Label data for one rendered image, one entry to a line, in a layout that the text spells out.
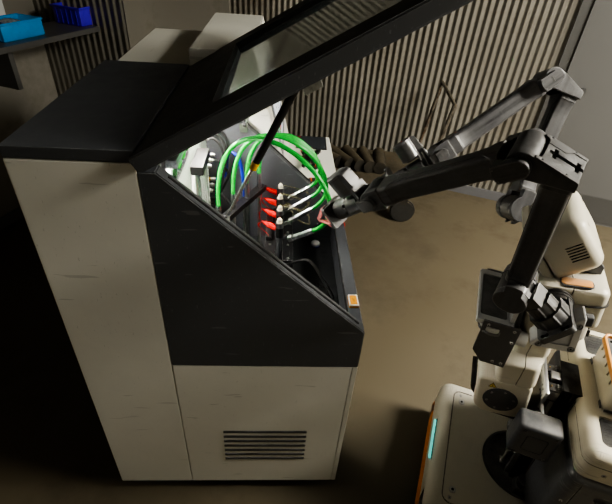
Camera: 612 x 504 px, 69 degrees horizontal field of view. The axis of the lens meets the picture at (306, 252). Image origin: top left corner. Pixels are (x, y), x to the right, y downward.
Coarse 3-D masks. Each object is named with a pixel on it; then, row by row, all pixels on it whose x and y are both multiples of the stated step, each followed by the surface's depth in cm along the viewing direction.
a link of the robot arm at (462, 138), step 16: (528, 80) 134; (544, 80) 127; (560, 80) 127; (512, 96) 131; (528, 96) 131; (496, 112) 131; (512, 112) 131; (464, 128) 132; (480, 128) 132; (448, 144) 131; (464, 144) 132
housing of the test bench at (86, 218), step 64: (128, 64) 146; (64, 128) 102; (128, 128) 105; (64, 192) 101; (128, 192) 101; (64, 256) 111; (128, 256) 112; (64, 320) 125; (128, 320) 126; (128, 384) 142; (128, 448) 165
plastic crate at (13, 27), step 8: (0, 16) 256; (8, 16) 260; (16, 16) 264; (24, 16) 263; (32, 16) 261; (0, 24) 239; (8, 24) 243; (16, 24) 247; (24, 24) 252; (32, 24) 256; (40, 24) 260; (0, 32) 241; (8, 32) 244; (16, 32) 249; (24, 32) 253; (32, 32) 257; (40, 32) 262; (0, 40) 244; (8, 40) 246
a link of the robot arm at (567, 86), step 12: (540, 72) 133; (564, 84) 129; (576, 84) 129; (552, 96) 134; (564, 96) 130; (576, 96) 130; (552, 108) 132; (564, 108) 132; (552, 120) 132; (564, 120) 133; (552, 132) 133; (516, 192) 141; (528, 192) 133; (516, 204) 134; (528, 204) 134; (516, 216) 135
